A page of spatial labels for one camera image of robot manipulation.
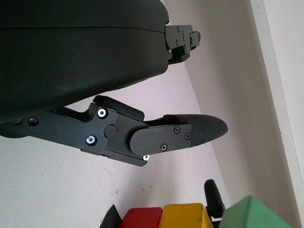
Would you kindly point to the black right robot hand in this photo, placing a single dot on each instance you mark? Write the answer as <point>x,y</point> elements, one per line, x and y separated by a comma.
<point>213,199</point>

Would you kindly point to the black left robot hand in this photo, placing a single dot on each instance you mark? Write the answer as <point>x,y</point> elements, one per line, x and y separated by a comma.
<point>71,59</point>

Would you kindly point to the yellow cube block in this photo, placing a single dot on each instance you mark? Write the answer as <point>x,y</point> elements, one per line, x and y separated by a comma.
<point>183,216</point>

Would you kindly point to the green cube block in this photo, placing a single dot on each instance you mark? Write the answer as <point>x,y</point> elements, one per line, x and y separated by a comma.
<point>251,213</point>

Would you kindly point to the red cube block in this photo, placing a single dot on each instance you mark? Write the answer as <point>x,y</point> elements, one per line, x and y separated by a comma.
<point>142,218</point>

